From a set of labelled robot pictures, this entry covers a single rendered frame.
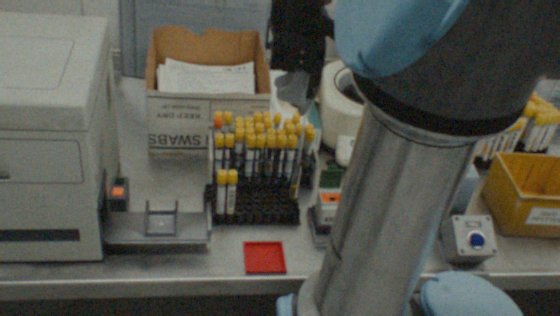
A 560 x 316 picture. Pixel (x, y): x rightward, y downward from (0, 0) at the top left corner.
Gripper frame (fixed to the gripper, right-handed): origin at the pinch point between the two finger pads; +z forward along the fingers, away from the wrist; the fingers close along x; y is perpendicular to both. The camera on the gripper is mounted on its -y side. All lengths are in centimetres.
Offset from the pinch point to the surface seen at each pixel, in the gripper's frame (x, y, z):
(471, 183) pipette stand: 3.0, -32.1, 13.6
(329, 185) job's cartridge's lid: 3.3, -5.5, 13.8
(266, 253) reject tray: 11.6, 5.8, 21.9
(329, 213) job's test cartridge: 8.1, -4.9, 16.0
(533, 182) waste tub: -4, -50, 19
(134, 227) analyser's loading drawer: 8.8, 27.6, 18.1
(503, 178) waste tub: 1.1, -39.4, 14.0
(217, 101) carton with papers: -16.3, 13.4, 9.1
